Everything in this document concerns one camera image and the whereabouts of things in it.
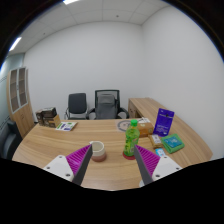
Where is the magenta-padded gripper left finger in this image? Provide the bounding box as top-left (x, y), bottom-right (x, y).
top-left (43, 144), bottom-right (94, 186)

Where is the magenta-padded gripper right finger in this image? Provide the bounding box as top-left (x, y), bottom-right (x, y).
top-left (133, 144), bottom-right (183, 186)

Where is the green drink bottle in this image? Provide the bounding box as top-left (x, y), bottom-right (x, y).
top-left (122, 119), bottom-right (141, 158)

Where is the small blue packet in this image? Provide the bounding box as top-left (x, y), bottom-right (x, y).
top-left (154, 147), bottom-right (167, 158)

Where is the green packet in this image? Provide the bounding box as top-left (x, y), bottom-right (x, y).
top-left (160, 133), bottom-right (186, 155)

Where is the tan packet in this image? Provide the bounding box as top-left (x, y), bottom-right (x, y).
top-left (147, 133), bottom-right (164, 150)

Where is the white and brown mug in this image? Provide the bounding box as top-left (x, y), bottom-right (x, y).
top-left (89, 140), bottom-right (108, 163)

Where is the orange-brown box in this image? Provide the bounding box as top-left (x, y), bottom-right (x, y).
top-left (137, 121), bottom-right (155, 138)

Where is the purple stand-up pouch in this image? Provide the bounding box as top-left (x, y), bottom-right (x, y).
top-left (152, 107), bottom-right (176, 137)

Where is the brown cardboard box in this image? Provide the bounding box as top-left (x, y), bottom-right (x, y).
top-left (42, 114), bottom-right (62, 129)

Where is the small dark brown box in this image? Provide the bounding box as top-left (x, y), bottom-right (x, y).
top-left (35, 109), bottom-right (45, 126)

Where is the wide dark brown box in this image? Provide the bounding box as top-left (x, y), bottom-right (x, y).
top-left (41, 106), bottom-right (58, 119)

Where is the black armchair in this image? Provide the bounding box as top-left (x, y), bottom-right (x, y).
top-left (0, 119), bottom-right (24, 160)

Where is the round grey paper disc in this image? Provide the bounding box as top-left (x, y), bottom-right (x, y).
top-left (115, 119), bottom-right (133, 132)

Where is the wooden shelf cabinet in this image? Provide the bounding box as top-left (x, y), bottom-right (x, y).
top-left (6, 67), bottom-right (35, 138)

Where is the wooden side desk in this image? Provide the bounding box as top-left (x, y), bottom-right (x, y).
top-left (127, 97), bottom-right (161, 119)

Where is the black mesh office chair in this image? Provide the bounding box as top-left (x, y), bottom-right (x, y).
top-left (86, 89), bottom-right (130, 120)

